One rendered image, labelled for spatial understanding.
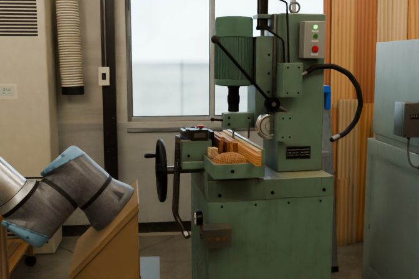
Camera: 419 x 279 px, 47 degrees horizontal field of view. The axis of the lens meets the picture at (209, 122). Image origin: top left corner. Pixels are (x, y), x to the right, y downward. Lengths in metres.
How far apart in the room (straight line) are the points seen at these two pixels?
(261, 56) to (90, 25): 1.71
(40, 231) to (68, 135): 2.09
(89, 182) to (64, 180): 0.08
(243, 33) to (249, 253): 0.96
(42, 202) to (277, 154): 1.09
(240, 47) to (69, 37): 1.57
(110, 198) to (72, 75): 1.86
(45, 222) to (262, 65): 1.15
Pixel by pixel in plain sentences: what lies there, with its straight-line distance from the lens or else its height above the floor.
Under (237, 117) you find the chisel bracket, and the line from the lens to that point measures 2.22.
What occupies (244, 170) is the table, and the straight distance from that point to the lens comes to 1.95.
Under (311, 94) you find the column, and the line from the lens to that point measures 2.25.
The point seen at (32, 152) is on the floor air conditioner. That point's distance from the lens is 3.42.
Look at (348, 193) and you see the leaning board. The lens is 3.64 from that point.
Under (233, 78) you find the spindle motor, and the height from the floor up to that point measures 1.23.
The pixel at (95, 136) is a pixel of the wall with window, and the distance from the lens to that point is 3.63.
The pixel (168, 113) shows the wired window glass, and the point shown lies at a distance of 3.66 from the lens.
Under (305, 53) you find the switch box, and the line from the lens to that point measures 2.17.
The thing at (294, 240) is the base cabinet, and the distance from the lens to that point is 2.24.
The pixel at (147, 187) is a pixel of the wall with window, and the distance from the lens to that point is 3.68.
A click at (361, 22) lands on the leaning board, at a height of 1.60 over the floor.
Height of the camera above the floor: 1.30
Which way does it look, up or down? 7 degrees down
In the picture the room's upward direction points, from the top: straight up
